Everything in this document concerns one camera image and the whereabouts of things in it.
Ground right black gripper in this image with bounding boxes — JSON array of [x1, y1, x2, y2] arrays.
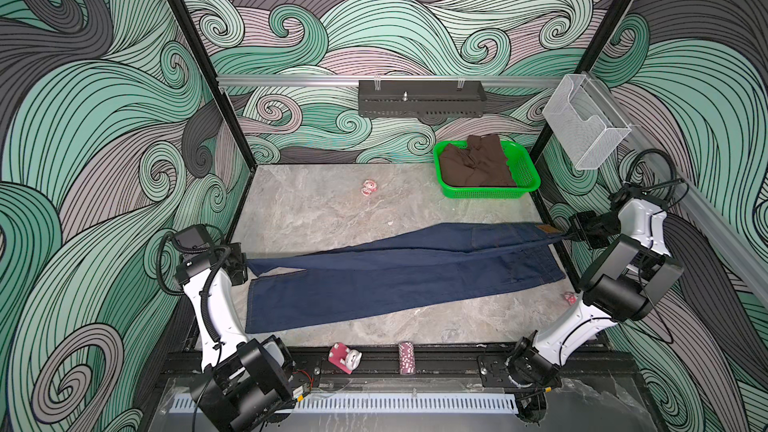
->
[[568, 213, 623, 254]]

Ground dark blue denim trousers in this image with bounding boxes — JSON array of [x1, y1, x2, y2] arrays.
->
[[245, 222, 565, 334]]

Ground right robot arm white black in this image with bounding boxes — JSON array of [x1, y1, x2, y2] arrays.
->
[[506, 148, 685, 387]]

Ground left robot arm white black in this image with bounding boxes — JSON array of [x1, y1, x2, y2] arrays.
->
[[154, 224, 310, 431]]

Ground brown folded trousers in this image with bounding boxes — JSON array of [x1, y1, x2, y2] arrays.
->
[[439, 135, 516, 188]]

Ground green plastic basket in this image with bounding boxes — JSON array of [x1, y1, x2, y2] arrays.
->
[[432, 140, 541, 199]]

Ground pink white clip object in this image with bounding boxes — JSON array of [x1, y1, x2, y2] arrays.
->
[[328, 342, 362, 374]]

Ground small pink white toy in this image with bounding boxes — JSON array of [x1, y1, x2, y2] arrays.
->
[[361, 180, 378, 196]]

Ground pink dotted cylinder block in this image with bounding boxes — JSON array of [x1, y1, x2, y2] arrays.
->
[[398, 342, 416, 375]]

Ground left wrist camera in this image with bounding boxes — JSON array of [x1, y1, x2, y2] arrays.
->
[[172, 224, 215, 255]]

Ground pink toy near right wall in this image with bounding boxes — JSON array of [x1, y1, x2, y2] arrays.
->
[[563, 292, 578, 305]]

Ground clear plastic wall bin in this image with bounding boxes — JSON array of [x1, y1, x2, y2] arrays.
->
[[543, 73, 631, 170]]

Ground right aluminium side rail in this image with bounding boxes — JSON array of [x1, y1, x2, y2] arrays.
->
[[586, 73, 767, 304]]

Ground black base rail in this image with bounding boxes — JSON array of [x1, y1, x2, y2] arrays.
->
[[158, 344, 637, 388]]

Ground red black wire bundle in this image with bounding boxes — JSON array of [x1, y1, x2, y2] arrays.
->
[[281, 368, 316, 412]]

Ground horizontal aluminium back rail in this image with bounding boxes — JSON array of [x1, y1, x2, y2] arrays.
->
[[217, 74, 562, 89]]

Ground white slotted cable duct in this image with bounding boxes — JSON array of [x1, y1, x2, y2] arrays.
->
[[169, 392, 520, 416]]

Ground black perforated wall shelf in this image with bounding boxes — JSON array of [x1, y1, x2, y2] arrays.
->
[[357, 79, 488, 123]]

